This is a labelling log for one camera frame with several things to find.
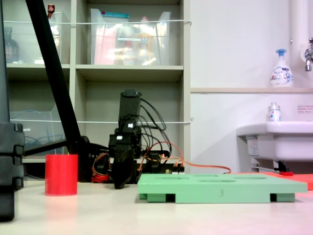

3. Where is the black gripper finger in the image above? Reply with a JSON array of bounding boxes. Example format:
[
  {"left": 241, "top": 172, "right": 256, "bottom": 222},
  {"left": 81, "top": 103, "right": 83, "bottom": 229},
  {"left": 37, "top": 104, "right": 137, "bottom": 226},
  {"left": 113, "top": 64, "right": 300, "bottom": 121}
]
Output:
[{"left": 112, "top": 149, "right": 135, "bottom": 189}]

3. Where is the red cylinder block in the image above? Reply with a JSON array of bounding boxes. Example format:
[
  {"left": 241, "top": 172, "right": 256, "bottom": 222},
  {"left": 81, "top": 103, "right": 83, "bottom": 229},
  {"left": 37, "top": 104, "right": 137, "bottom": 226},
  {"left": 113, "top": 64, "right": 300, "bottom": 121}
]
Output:
[{"left": 45, "top": 154, "right": 79, "bottom": 196}]

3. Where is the beige shelf unit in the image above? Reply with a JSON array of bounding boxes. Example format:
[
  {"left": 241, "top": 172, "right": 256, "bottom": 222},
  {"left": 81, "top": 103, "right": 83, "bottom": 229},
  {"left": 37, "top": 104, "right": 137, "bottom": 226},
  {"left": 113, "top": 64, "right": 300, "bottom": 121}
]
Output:
[{"left": 0, "top": 0, "right": 191, "bottom": 172}]

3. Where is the thin black tripod brace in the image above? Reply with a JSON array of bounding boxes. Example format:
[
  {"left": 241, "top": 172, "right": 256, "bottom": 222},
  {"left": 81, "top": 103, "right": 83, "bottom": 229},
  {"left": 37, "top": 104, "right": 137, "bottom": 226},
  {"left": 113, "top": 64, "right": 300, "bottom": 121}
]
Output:
[{"left": 23, "top": 139, "right": 68, "bottom": 157}]

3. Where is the clear slanted storage bin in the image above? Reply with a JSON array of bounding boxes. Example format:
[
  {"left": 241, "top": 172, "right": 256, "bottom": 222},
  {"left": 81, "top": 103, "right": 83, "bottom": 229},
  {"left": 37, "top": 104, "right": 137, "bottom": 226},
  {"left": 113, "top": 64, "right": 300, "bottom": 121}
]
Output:
[{"left": 9, "top": 105, "right": 67, "bottom": 156}]

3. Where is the green shape sorting board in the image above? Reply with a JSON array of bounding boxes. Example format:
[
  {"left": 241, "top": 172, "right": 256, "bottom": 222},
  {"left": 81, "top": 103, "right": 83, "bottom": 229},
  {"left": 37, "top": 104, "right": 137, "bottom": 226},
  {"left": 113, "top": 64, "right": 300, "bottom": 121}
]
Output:
[{"left": 137, "top": 173, "right": 308, "bottom": 204}]

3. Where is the large clear storage bin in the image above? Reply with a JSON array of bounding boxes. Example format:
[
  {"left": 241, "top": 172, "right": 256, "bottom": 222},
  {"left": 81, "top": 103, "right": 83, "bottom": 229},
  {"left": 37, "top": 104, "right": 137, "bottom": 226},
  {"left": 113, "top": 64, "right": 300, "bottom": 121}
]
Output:
[{"left": 89, "top": 8, "right": 172, "bottom": 66}]

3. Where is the bottle with pink cap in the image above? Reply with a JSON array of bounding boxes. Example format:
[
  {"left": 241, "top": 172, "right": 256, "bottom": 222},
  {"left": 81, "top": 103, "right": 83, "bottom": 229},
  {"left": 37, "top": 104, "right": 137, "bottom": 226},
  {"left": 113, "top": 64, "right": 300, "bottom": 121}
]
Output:
[{"left": 136, "top": 16, "right": 157, "bottom": 65}]

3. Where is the notched black tripod leg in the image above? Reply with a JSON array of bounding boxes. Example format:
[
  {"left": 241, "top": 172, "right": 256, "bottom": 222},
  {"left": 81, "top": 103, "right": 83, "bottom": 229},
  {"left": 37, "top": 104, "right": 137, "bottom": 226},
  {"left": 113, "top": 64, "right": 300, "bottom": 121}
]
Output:
[{"left": 0, "top": 0, "right": 25, "bottom": 222}]

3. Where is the dark glass bottle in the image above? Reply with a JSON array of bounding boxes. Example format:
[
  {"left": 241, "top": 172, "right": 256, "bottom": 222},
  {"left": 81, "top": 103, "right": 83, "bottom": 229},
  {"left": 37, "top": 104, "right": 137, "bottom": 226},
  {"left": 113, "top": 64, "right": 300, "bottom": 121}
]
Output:
[{"left": 3, "top": 26, "right": 20, "bottom": 64}]

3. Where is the small clear sanitizer bottle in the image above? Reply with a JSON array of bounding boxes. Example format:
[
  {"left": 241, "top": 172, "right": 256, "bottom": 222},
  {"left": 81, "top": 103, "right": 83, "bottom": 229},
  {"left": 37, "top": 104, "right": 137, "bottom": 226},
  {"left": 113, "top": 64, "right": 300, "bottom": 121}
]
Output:
[{"left": 268, "top": 102, "right": 282, "bottom": 122}]

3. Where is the white sink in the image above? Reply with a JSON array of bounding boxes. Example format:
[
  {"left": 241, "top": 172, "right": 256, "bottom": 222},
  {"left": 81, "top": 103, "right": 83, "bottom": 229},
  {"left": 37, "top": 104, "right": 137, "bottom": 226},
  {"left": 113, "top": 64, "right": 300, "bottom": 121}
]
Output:
[{"left": 236, "top": 121, "right": 313, "bottom": 172}]

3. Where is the white blue soap pump bottle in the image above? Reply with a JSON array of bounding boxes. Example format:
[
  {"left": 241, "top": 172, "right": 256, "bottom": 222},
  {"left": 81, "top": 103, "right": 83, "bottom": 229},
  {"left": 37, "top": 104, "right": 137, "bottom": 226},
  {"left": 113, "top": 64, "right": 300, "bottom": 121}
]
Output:
[{"left": 269, "top": 48, "right": 294, "bottom": 88}]

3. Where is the chrome faucet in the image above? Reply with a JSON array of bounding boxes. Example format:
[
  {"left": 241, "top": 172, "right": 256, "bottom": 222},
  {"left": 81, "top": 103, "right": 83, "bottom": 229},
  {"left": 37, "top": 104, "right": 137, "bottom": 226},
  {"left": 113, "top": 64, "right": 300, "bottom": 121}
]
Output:
[{"left": 300, "top": 38, "right": 313, "bottom": 72}]

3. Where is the red orange wire bundle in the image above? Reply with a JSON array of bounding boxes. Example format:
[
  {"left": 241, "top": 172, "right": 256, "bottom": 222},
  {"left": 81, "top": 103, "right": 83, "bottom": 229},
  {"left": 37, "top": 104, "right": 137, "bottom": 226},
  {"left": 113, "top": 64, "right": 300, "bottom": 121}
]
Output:
[{"left": 91, "top": 152, "right": 110, "bottom": 183}]

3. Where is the black arm wire bundle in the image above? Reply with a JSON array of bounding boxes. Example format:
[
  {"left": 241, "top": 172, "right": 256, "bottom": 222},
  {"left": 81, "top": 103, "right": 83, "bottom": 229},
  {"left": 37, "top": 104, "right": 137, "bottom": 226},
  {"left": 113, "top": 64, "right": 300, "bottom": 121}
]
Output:
[{"left": 135, "top": 97, "right": 167, "bottom": 157}]

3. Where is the white wall notice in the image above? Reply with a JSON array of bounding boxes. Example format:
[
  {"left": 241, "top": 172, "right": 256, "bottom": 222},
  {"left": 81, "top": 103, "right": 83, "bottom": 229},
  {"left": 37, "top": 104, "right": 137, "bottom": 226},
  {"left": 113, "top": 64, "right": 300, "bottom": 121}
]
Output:
[{"left": 297, "top": 104, "right": 313, "bottom": 115}]

